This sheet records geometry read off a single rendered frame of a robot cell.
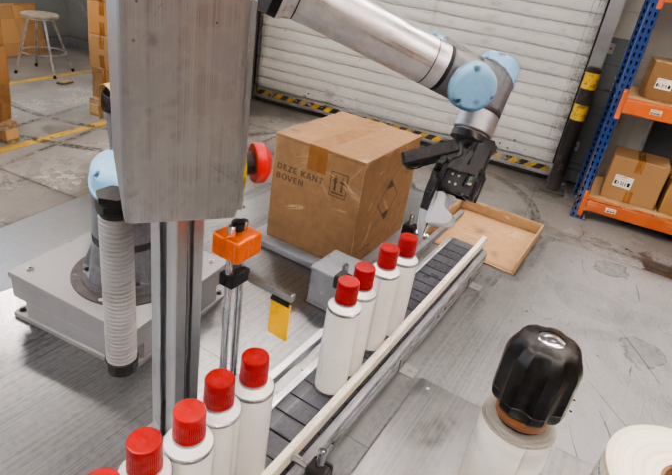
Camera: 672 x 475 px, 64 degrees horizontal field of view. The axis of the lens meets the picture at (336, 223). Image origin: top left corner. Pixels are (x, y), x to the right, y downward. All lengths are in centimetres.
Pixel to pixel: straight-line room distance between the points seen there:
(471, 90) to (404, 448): 54
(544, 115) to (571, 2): 88
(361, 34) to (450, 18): 412
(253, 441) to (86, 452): 29
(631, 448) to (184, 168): 62
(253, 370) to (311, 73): 491
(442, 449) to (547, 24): 422
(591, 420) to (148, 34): 96
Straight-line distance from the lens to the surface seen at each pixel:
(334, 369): 86
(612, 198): 442
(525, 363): 61
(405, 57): 86
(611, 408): 118
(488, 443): 68
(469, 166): 100
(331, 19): 83
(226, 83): 44
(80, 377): 101
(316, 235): 128
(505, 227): 173
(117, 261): 55
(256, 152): 50
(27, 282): 109
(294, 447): 78
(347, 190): 119
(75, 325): 105
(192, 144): 45
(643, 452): 80
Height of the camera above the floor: 151
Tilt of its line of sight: 27 degrees down
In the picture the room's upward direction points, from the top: 9 degrees clockwise
